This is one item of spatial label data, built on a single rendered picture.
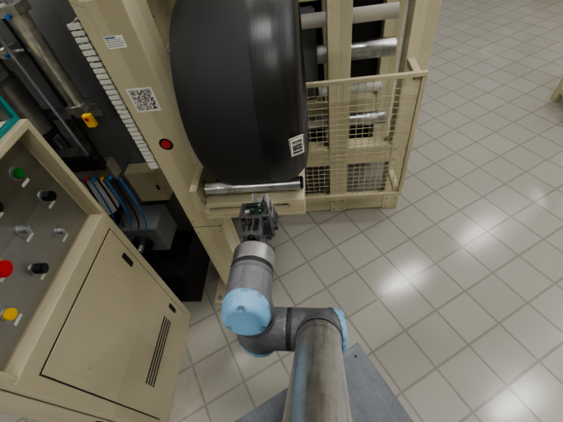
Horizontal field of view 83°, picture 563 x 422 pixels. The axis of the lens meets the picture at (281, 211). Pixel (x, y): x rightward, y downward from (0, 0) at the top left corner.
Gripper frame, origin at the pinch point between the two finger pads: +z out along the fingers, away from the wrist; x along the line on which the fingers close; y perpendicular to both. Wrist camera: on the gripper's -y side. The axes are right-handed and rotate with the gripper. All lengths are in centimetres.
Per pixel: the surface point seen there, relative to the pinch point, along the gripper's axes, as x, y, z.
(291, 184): -6.2, -9.1, 18.6
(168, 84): 27.1, 24.1, 27.0
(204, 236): 37, -44, 31
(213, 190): 20.9, -9.3, 18.5
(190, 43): 10.9, 38.3, 8.8
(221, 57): 4.3, 35.4, 6.7
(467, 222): -103, -93, 80
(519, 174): -149, -88, 117
